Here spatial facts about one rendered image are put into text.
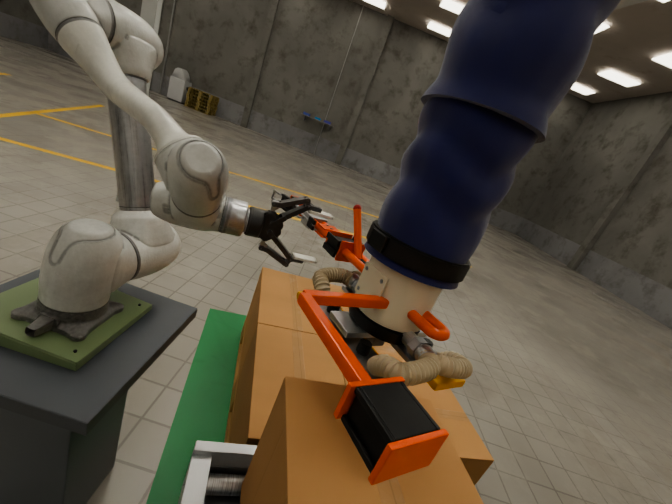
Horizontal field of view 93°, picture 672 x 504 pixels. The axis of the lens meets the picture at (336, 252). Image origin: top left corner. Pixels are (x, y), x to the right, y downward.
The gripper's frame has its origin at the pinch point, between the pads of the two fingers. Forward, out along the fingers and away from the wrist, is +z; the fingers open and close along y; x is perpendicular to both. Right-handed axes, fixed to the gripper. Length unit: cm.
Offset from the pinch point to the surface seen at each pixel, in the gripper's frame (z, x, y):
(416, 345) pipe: 14.3, 35.9, 4.6
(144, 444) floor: -33, -26, 121
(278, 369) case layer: 10, -20, 67
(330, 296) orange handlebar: -6.2, 32.9, -1.4
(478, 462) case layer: 89, 20, 69
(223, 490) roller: -10, 25, 67
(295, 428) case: -4.9, 38.1, 26.0
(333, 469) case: 1, 46, 26
